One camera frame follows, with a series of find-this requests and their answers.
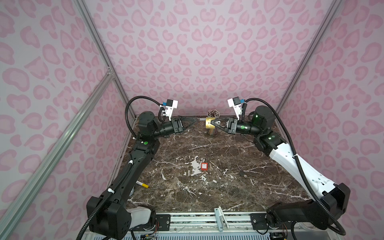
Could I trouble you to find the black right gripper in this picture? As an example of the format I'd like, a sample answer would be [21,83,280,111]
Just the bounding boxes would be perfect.
[212,116,263,137]

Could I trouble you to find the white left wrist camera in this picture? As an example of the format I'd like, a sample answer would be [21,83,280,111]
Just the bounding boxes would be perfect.
[160,99,179,121]

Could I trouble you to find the brass padlock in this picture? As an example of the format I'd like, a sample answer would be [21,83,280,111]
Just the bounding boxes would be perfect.
[198,117,215,129]

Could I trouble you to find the aluminium corner post left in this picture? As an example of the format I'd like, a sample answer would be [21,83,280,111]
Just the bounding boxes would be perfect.
[73,0,129,107]

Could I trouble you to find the aluminium corner post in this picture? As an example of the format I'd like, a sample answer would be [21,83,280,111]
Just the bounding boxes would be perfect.
[73,0,129,107]
[277,0,345,113]

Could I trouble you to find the aluminium corner post right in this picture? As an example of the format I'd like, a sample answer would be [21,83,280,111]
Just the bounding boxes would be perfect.
[277,0,345,113]

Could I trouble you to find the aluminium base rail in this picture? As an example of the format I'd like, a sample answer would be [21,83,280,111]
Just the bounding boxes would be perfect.
[150,211,344,240]

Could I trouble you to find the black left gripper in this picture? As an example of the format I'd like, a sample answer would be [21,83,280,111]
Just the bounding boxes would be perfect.
[152,117,196,141]

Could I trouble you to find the red safety padlock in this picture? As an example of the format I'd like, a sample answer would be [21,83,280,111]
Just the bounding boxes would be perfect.
[201,158,209,171]

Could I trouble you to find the yellow white marker pen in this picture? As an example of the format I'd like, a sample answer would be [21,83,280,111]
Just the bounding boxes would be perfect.
[136,181,149,189]

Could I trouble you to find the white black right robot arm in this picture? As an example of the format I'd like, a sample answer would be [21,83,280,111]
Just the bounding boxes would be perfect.
[211,106,351,236]

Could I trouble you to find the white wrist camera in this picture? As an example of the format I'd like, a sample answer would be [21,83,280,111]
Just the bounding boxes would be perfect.
[160,99,179,121]
[228,97,245,120]

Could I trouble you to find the diagonal aluminium brace left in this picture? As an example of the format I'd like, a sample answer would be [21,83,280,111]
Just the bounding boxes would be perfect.
[1,72,115,240]

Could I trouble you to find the aluminium clamp bracket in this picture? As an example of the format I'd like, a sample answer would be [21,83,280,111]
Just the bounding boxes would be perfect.
[214,206,229,232]

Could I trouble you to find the black right camera cable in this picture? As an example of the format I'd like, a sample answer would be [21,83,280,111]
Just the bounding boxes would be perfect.
[243,97,347,236]

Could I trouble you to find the black left camera cable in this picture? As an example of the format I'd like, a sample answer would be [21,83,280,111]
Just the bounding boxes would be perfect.
[124,95,163,139]

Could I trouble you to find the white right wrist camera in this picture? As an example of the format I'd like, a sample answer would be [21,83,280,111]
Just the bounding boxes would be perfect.
[228,97,245,120]

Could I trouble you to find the black camera cable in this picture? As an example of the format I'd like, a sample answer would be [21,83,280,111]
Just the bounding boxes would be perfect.
[243,97,347,236]
[124,95,163,139]

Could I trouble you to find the small black padlock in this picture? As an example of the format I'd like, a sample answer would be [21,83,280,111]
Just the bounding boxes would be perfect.
[238,166,248,178]

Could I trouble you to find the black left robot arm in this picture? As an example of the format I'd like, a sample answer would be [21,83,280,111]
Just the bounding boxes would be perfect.
[77,112,198,240]

